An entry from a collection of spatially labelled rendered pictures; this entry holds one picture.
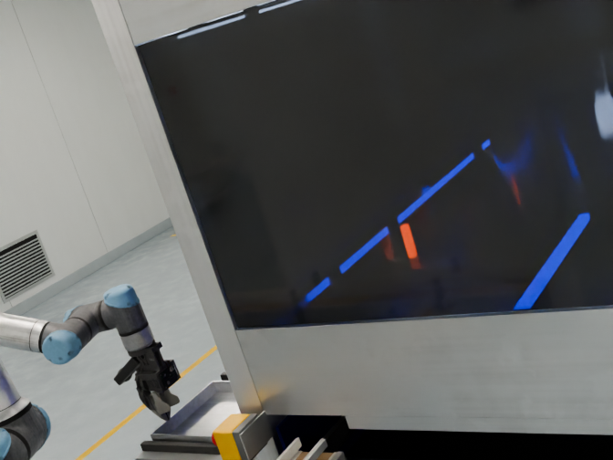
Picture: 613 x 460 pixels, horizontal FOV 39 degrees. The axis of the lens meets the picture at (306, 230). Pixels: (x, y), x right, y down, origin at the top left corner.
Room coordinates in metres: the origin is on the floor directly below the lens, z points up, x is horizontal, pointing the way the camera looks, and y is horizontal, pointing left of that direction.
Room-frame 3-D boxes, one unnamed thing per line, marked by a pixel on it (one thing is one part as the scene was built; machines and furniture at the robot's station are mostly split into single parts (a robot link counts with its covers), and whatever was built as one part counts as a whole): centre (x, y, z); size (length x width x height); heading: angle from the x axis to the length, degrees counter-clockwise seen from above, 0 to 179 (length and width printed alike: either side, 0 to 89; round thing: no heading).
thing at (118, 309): (2.01, 0.48, 1.23); 0.09 x 0.08 x 0.11; 74
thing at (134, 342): (2.01, 0.47, 1.15); 0.08 x 0.08 x 0.05
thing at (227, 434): (1.63, 0.26, 1.00); 0.08 x 0.07 x 0.07; 54
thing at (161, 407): (1.99, 0.47, 0.96); 0.06 x 0.03 x 0.09; 54
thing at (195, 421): (1.97, 0.30, 0.90); 0.34 x 0.26 x 0.04; 54
